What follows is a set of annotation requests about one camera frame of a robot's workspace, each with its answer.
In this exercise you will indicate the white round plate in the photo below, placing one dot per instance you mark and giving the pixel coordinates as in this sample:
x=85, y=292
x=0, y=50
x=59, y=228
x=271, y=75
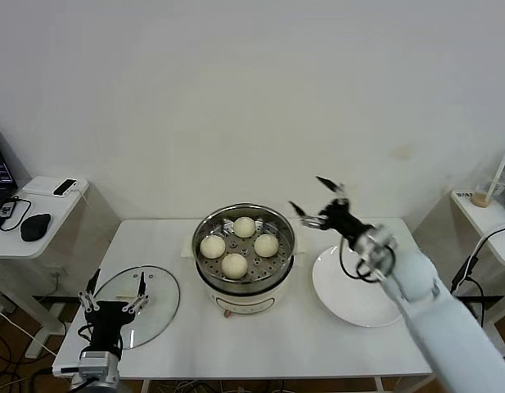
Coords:
x=338, y=286

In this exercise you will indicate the white electric cooker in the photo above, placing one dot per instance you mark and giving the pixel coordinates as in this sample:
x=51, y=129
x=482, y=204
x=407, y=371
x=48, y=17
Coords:
x=244, y=301

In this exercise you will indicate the light blue right robot arm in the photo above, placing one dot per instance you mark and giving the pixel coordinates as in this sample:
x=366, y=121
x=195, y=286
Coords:
x=440, y=319

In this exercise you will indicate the white steamed baozi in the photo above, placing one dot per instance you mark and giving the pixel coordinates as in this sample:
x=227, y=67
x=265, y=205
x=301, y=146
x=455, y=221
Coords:
x=266, y=245
x=213, y=247
x=234, y=265
x=244, y=226

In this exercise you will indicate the round glass pot lid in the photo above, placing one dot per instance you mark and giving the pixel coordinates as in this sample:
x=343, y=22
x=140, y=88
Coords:
x=158, y=311

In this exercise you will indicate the steel steamer basket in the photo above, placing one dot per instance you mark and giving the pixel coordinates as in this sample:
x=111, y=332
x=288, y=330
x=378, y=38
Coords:
x=272, y=270

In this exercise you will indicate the white side table with cup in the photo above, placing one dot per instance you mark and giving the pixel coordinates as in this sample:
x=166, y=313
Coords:
x=481, y=217

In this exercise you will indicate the black computer mouse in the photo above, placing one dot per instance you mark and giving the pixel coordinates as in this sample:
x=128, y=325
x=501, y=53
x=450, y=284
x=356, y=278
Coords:
x=34, y=227

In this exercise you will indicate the clear plastic drink cup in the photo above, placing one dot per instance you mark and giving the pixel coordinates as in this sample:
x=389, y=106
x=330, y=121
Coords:
x=479, y=198

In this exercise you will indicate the flat white box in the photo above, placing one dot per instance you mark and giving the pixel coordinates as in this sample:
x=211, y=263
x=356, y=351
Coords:
x=39, y=186

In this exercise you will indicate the plastic cup with straw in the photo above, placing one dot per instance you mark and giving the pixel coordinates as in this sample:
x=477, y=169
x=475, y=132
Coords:
x=499, y=168

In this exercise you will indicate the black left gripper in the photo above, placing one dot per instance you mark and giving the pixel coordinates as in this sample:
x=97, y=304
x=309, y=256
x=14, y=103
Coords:
x=106, y=319

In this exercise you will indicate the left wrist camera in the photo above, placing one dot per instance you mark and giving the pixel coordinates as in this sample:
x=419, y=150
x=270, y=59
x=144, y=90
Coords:
x=66, y=369

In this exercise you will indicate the black and white phone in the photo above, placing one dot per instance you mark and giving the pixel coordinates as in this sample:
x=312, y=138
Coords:
x=64, y=187

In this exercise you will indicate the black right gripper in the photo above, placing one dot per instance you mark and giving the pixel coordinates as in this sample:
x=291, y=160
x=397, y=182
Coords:
x=342, y=219

